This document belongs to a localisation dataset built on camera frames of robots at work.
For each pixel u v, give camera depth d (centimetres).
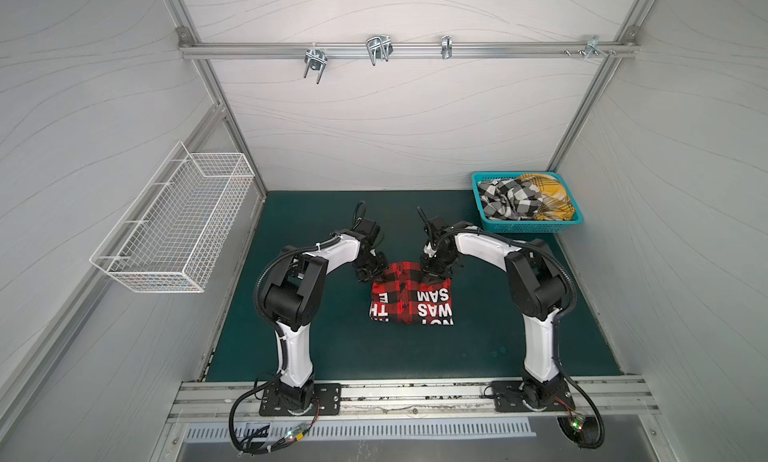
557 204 102
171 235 69
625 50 78
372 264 84
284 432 70
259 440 69
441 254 81
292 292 51
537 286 53
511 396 73
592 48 77
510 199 108
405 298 87
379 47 77
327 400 73
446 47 78
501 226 104
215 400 75
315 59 79
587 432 72
